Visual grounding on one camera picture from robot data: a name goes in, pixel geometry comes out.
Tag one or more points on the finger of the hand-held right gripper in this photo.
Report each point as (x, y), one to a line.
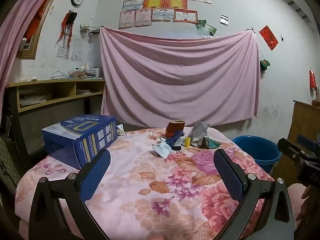
(290, 152)
(308, 145)

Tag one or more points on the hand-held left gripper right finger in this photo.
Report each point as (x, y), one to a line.
(228, 175)

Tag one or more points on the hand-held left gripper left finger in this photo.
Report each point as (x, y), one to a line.
(97, 172)

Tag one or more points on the blue plastic bucket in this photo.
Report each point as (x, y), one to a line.
(255, 150)

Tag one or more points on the person's right hand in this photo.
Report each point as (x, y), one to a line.
(306, 206)

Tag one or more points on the green wrapper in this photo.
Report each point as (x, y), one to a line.
(212, 143)

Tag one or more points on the blue carton box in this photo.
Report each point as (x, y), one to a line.
(75, 140)

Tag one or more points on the white cartoon packet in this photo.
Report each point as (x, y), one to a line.
(120, 130)

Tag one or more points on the crumpled grey paper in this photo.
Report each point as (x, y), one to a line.
(198, 132)

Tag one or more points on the yellow small cylinder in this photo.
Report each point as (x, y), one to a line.
(187, 142)

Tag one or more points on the floral pink blanket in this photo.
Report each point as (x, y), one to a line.
(150, 185)

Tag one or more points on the red envelope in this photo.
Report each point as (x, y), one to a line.
(312, 79)

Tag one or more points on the blue crumpled wrapper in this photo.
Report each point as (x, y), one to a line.
(173, 138)

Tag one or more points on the white plastic packet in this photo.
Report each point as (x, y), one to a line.
(162, 150)

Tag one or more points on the black mesh chair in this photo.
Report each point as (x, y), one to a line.
(8, 160)

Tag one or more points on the papers inside shelf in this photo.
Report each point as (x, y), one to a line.
(32, 100)

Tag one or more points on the wooden shelf headboard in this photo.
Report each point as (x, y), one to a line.
(60, 82)

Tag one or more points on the stack of papers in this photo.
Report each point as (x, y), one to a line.
(82, 73)

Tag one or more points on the pink hanging sheet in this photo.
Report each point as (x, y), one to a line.
(175, 80)

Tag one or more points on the red hanging decoration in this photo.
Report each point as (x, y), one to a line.
(67, 23)

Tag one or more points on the pink curtain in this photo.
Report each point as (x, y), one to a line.
(20, 30)

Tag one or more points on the red wall poster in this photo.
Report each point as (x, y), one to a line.
(268, 37)

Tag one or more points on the wooden window frame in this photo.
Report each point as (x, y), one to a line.
(35, 47)

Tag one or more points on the green wall photos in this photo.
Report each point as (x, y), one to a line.
(206, 27)

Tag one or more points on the group of wall certificates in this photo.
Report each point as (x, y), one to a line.
(160, 7)

